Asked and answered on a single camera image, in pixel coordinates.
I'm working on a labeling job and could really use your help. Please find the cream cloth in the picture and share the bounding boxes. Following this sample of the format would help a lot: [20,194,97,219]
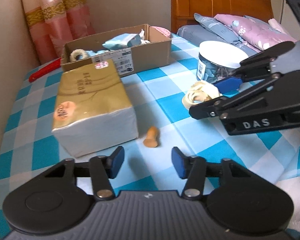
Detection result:
[182,80,222,109]

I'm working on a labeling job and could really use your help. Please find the white scrunchie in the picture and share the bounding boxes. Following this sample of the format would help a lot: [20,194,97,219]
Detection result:
[69,49,90,62]

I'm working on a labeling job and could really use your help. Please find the blue-grey bed sheet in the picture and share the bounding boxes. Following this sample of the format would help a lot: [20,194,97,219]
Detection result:
[177,24,257,56]

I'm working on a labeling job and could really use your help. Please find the pink floral pillow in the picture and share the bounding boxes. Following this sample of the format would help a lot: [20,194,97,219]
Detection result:
[214,14,297,50]

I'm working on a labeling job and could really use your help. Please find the white tissue paper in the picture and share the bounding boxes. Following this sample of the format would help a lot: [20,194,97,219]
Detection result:
[139,29,150,44]

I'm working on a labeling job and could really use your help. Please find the cardboard box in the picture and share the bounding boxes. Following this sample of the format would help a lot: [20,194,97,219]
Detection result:
[61,24,172,77]

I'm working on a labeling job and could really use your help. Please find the orange earplug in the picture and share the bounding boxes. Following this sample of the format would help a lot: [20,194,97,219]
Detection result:
[143,126,159,148]

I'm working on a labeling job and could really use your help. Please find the pink satin curtain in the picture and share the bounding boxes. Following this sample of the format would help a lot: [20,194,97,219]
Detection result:
[22,0,95,64]

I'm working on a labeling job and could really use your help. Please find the jar with white lid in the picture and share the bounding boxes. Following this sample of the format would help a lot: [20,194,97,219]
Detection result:
[196,41,248,83]

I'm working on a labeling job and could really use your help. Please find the wooden bed headboard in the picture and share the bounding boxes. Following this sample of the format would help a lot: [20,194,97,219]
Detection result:
[171,0,274,33]

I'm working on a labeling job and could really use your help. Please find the blue face mask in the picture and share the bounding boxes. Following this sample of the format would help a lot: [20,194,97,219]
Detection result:
[102,33,141,50]
[85,50,109,57]

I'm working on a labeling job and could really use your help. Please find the blue checkered tablecloth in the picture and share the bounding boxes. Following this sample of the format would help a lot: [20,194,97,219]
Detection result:
[0,36,300,238]

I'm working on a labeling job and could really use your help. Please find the blue-grey pillow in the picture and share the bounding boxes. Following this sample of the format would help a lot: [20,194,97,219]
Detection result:
[194,13,243,45]

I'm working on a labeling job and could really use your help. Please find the gold tissue pack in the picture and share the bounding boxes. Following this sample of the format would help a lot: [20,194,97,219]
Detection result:
[52,60,139,158]

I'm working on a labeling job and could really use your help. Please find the red plastic stick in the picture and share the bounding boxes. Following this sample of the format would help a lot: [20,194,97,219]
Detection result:
[29,58,61,82]

